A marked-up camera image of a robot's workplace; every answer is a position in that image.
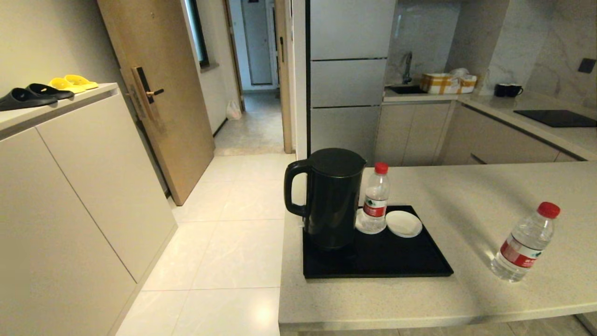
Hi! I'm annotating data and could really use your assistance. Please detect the chrome sink faucet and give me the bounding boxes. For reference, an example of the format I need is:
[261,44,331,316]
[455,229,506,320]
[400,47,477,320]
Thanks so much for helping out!
[400,51,413,85]

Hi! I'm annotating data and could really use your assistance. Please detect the beige shoe cabinet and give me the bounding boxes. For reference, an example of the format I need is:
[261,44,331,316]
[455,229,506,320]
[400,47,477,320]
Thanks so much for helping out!
[0,83,178,336]

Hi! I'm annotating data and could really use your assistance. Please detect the narrow wooden door leaf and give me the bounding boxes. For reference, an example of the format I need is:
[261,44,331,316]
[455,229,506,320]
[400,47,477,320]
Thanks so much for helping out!
[274,0,294,154]

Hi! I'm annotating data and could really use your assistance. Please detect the dark kitchen sink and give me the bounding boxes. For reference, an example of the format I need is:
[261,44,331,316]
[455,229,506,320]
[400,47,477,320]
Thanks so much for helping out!
[386,85,427,95]

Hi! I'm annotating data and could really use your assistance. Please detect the black slipper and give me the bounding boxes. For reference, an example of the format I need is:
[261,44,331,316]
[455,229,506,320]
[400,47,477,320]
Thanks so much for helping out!
[0,87,57,112]
[26,83,75,100]

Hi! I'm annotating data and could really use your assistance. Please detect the large yellow checked white box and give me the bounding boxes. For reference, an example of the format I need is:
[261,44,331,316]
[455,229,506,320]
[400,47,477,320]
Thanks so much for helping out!
[421,73,461,95]

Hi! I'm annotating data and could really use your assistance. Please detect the white hallway door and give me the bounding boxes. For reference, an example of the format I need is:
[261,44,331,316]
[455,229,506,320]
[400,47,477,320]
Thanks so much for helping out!
[241,0,273,85]

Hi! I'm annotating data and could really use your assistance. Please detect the black induction cooktop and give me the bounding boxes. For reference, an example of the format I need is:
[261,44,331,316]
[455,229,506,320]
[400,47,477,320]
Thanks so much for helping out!
[513,110,597,128]

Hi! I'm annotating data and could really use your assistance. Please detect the wooden entrance door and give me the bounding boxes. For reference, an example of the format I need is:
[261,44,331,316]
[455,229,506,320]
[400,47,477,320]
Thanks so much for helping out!
[97,0,215,207]

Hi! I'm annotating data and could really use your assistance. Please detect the round white coaster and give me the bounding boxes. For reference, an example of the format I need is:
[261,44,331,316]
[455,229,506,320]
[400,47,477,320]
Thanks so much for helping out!
[355,209,388,235]
[386,210,423,238]

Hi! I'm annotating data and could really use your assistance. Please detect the black electric kettle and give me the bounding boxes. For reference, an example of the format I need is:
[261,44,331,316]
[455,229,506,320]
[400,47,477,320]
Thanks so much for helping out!
[284,148,368,250]

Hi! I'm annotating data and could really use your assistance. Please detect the black rectangular tray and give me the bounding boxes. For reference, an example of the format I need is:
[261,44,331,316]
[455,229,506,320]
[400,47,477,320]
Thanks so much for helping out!
[303,206,454,280]

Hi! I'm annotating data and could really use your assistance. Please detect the clear water bottle red cap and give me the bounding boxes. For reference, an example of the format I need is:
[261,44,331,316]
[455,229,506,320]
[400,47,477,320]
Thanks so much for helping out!
[490,202,561,283]
[357,162,391,234]

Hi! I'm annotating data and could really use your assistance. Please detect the beige kitchen counter cabinets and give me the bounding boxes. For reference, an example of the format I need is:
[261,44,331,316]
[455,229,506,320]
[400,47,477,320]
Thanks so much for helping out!
[373,92,597,167]

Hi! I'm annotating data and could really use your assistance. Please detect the dark framed window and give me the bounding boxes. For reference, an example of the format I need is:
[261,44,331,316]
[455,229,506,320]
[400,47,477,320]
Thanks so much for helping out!
[184,0,210,70]

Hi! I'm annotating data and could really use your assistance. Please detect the yellow slipper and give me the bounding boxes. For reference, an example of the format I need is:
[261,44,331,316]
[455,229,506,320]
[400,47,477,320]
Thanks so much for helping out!
[48,77,86,94]
[63,74,98,90]

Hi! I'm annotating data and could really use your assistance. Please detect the bronze door lock handle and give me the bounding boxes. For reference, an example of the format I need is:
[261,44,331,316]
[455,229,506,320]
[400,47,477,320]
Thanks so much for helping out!
[126,66,165,122]

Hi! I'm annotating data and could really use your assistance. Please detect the silver refrigerator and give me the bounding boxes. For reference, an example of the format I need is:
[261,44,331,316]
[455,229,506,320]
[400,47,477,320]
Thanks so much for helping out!
[305,0,397,161]

